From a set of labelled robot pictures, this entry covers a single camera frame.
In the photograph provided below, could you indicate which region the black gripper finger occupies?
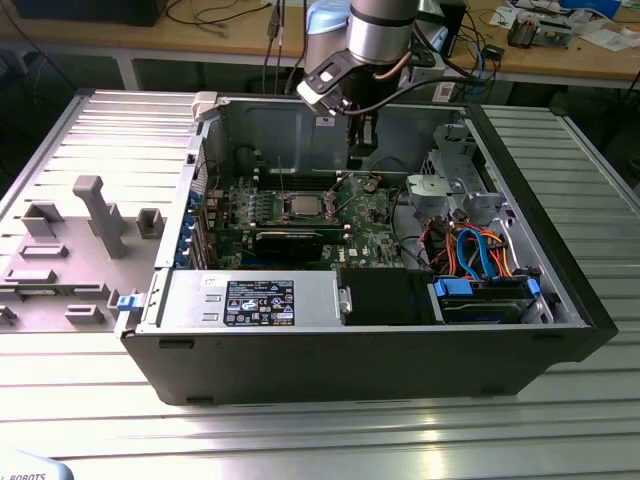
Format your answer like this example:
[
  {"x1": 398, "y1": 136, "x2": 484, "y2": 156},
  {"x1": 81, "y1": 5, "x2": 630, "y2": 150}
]
[{"x1": 348, "y1": 113, "x2": 380, "y2": 169}]

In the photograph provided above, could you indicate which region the metal socket cover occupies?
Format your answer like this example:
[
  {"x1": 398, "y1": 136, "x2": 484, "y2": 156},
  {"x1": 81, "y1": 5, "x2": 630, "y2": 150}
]
[{"x1": 324, "y1": 173, "x2": 359, "y2": 221}]

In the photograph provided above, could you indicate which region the silver CPU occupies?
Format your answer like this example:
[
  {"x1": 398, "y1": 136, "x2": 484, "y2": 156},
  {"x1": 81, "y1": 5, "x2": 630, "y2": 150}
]
[{"x1": 292, "y1": 195, "x2": 327, "y2": 217}]

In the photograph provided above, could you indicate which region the CPU socket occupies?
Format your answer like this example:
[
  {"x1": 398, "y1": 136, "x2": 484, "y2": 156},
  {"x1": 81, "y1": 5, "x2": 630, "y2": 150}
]
[{"x1": 282, "y1": 191, "x2": 335, "y2": 222}]

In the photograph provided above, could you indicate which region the black RAM slot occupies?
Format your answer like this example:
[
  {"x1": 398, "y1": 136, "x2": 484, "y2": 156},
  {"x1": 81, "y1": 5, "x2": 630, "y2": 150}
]
[
  {"x1": 255, "y1": 167, "x2": 342, "y2": 179},
  {"x1": 255, "y1": 177, "x2": 342, "y2": 191}
]

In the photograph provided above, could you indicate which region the green motherboard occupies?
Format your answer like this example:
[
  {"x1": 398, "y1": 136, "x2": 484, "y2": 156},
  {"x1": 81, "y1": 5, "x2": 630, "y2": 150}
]
[{"x1": 204, "y1": 172, "x2": 431, "y2": 274}]

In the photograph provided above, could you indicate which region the silver metal drive cage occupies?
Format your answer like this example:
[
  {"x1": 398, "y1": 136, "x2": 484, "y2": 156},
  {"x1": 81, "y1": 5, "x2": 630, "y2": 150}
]
[{"x1": 422, "y1": 123, "x2": 504, "y2": 201}]

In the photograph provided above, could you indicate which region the black tower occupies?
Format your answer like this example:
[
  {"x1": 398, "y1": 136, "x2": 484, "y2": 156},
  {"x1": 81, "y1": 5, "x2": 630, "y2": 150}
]
[{"x1": 439, "y1": 0, "x2": 469, "y2": 59}]

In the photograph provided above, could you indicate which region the silver power supply with label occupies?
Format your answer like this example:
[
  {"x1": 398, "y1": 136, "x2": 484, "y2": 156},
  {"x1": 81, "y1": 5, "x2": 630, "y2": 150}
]
[{"x1": 159, "y1": 269, "x2": 346, "y2": 331}]

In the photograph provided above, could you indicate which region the copper coil heatsink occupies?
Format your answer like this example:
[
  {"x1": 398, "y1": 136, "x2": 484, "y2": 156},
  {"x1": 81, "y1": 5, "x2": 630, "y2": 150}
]
[{"x1": 507, "y1": 14, "x2": 539, "y2": 49}]

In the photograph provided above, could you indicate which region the wooden workbench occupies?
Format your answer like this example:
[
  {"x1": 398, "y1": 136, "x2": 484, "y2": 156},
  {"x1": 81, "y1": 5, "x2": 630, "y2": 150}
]
[{"x1": 0, "y1": 0, "x2": 640, "y2": 91}]

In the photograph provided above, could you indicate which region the silver metal box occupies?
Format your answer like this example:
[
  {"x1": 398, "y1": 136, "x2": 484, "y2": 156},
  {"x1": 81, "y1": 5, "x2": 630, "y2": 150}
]
[{"x1": 537, "y1": 17, "x2": 574, "y2": 50}]

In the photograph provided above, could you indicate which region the hard disk in blue carrier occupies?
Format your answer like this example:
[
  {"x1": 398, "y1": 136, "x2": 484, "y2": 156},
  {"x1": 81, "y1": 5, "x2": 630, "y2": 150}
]
[{"x1": 428, "y1": 274, "x2": 544, "y2": 325}]

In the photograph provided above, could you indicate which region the black open PC case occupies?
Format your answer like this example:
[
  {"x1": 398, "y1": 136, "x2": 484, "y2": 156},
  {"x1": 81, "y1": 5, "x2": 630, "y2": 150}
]
[{"x1": 113, "y1": 91, "x2": 619, "y2": 407}]

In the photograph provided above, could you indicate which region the white paper sheet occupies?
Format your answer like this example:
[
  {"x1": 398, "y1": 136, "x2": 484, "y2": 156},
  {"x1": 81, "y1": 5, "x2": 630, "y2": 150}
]
[{"x1": 582, "y1": 27, "x2": 634, "y2": 52}]

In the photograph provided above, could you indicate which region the black box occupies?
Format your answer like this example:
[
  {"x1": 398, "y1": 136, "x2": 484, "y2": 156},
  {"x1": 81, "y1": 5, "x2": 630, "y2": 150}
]
[{"x1": 14, "y1": 0, "x2": 161, "y2": 27}]

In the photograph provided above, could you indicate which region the gray parts rack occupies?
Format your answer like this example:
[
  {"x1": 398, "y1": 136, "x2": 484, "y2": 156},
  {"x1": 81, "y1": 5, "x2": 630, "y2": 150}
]
[{"x1": 0, "y1": 174, "x2": 166, "y2": 334}]

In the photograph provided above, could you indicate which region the black wire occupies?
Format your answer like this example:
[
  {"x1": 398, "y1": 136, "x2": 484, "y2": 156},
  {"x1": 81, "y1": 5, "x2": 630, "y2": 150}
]
[
  {"x1": 389, "y1": 187, "x2": 434, "y2": 269},
  {"x1": 370, "y1": 156, "x2": 419, "y2": 179}
]

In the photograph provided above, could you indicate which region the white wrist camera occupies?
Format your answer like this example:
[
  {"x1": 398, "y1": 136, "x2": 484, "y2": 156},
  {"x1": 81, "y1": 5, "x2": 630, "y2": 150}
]
[{"x1": 296, "y1": 49, "x2": 351, "y2": 116}]

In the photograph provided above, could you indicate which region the black camera cable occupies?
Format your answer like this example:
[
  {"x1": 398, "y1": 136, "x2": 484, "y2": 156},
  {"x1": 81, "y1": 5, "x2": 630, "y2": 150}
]
[{"x1": 347, "y1": 22, "x2": 484, "y2": 112}]

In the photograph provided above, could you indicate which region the silver fan bracket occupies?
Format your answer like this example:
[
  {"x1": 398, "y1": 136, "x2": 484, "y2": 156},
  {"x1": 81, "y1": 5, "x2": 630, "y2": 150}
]
[{"x1": 405, "y1": 173, "x2": 466, "y2": 221}]

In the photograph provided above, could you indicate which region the red wire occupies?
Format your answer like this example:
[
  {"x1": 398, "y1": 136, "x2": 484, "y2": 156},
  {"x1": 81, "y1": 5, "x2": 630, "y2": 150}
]
[{"x1": 196, "y1": 158, "x2": 225, "y2": 194}]

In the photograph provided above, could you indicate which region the orange wire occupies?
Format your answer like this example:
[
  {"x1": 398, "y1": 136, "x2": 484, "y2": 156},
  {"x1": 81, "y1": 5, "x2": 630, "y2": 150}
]
[
  {"x1": 492, "y1": 233, "x2": 517, "y2": 280},
  {"x1": 438, "y1": 232, "x2": 460, "y2": 277}
]

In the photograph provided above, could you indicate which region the blue wire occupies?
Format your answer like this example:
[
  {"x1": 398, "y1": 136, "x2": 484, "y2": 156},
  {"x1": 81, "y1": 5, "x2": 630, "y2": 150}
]
[{"x1": 455, "y1": 225, "x2": 497, "y2": 282}]

